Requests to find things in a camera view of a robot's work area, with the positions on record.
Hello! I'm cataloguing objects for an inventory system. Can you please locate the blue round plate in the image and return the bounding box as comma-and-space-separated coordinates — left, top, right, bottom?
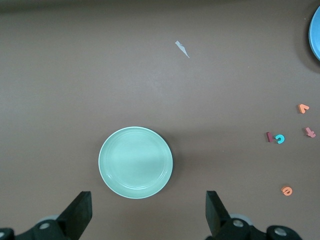
308, 4, 320, 62

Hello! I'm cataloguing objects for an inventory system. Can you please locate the brown table mat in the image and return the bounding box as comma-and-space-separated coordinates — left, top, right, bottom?
0, 0, 320, 240

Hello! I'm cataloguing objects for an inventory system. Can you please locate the grey tape scrap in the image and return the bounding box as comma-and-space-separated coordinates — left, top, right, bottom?
174, 40, 191, 59

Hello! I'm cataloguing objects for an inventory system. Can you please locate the green round plate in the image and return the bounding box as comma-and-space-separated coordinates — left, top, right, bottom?
98, 126, 174, 200

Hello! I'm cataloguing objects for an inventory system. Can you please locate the orange foam letter e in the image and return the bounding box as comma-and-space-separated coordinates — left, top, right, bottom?
280, 185, 294, 197

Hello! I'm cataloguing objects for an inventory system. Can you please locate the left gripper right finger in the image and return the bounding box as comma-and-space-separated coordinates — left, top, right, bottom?
204, 190, 266, 240

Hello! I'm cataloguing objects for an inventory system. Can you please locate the orange foam letter v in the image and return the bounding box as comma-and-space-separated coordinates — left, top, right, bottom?
297, 103, 310, 115

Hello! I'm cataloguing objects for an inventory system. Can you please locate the salmon foam letter f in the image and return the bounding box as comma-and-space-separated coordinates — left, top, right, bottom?
304, 126, 317, 139

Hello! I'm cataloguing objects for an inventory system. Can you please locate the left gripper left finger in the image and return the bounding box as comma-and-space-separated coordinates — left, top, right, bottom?
14, 191, 93, 240

